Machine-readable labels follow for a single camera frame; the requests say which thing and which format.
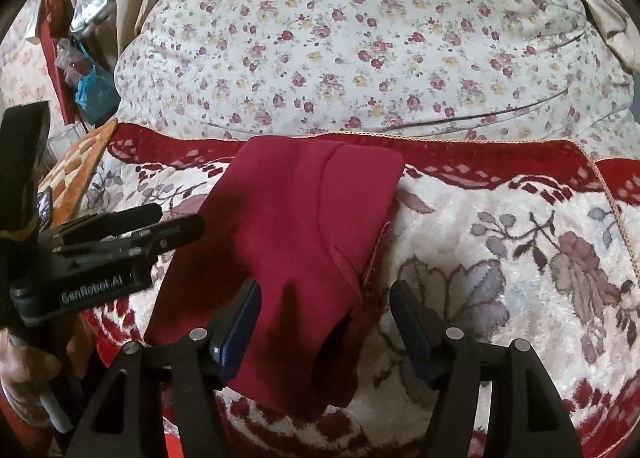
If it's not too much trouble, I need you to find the crimson red garment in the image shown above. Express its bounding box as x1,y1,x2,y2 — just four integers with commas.
144,134,406,422

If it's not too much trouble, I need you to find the white small-flower quilt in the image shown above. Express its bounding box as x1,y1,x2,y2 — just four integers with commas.
114,0,640,149

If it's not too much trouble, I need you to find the beige cloth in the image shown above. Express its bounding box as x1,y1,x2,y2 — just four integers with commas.
547,0,640,89

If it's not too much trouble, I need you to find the teal plastic bag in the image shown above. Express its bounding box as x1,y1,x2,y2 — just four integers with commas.
75,65,121,125

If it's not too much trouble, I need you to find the clear plastic bag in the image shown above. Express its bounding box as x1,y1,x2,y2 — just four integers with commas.
54,37,94,85

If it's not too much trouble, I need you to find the red wooden frame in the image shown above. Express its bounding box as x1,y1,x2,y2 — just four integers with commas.
40,0,82,127

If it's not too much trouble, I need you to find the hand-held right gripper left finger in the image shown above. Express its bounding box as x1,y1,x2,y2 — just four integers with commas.
65,279,263,458

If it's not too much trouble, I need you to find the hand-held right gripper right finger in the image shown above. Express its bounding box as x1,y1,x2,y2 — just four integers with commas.
389,279,584,458

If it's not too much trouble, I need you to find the red and white floral blanket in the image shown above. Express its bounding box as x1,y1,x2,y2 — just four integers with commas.
37,122,640,458

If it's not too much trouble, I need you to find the person's left hand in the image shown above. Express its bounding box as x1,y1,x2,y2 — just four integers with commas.
0,333,63,430

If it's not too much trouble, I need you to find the silver plastic bag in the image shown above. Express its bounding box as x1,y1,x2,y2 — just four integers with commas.
69,0,119,35

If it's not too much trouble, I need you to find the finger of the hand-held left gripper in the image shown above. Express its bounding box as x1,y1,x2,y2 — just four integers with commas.
75,214,206,264
52,203,164,245

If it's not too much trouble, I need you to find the orange checkered cushion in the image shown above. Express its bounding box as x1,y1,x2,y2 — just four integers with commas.
37,120,119,228

